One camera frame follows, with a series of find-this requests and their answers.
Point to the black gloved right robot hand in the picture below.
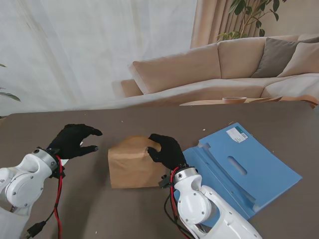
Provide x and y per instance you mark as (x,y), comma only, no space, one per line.
(172,152)

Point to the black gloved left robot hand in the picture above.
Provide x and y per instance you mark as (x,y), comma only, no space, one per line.
(69,142)

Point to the brown kraft paper envelope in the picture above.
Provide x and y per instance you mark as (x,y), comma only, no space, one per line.
(132,166)

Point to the blue plastic file folder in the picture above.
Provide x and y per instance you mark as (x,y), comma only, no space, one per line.
(249,169)

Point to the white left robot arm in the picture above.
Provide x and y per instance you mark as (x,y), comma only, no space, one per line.
(22,184)

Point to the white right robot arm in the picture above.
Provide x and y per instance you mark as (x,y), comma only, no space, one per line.
(194,201)

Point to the low wooden coffee table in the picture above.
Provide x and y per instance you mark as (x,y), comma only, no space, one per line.
(207,102)

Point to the small green plant leaves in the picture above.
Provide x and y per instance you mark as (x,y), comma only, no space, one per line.
(10,95)

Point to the beige fabric sofa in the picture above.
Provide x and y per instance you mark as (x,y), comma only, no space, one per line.
(179,72)

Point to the round wooden bowl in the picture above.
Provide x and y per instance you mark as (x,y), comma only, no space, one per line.
(234,100)

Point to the white sheer curtain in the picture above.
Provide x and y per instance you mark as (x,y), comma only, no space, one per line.
(94,49)

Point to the beige pleated curtain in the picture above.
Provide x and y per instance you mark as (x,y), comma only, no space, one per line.
(211,22)

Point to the grey sofa cushion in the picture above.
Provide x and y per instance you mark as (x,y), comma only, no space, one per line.
(274,57)

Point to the tall green leafy houseplant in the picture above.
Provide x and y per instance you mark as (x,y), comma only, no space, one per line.
(249,15)

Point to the beige sofa cushion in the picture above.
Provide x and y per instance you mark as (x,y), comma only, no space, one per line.
(301,62)

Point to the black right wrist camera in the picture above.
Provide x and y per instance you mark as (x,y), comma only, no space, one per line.
(165,182)

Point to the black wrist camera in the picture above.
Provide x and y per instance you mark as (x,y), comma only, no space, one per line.
(165,182)
(58,173)

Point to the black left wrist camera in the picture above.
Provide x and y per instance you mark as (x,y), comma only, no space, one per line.
(58,173)

